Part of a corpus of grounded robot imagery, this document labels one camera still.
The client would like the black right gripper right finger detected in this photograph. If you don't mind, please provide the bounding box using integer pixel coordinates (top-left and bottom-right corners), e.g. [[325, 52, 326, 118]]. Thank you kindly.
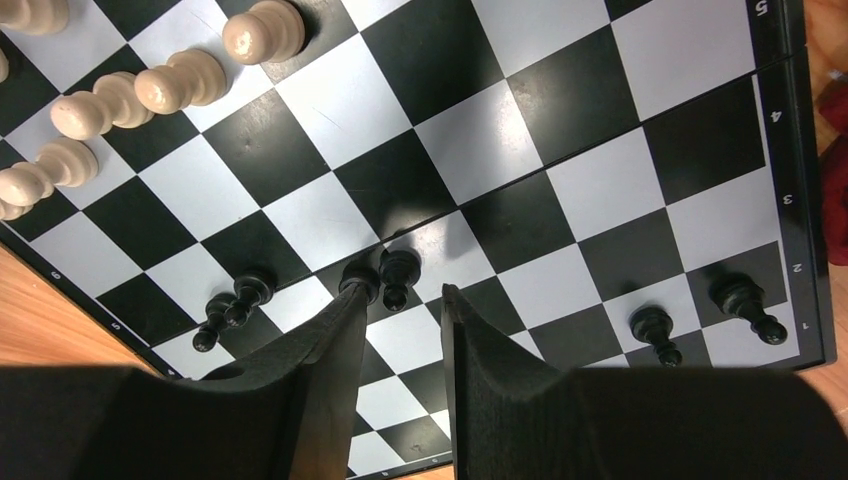
[[441, 284, 847, 479]]

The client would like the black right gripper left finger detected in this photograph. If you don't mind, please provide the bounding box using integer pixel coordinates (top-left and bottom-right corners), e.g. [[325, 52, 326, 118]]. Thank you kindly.
[[1, 282, 369, 479]]

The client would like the white chess pieces row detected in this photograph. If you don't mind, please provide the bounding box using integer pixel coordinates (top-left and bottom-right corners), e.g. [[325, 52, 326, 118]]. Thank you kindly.
[[1, 1, 306, 220]]

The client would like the black pawn left pair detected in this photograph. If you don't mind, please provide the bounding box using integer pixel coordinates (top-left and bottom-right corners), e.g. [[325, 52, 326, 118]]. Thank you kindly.
[[224, 270, 276, 328]]

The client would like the black white chessboard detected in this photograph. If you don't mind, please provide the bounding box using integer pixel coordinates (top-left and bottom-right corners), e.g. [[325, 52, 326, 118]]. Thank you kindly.
[[1, 0, 836, 479]]

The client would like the red hanging shirt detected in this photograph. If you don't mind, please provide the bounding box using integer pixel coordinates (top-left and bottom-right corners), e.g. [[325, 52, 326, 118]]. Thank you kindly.
[[819, 82, 847, 266]]

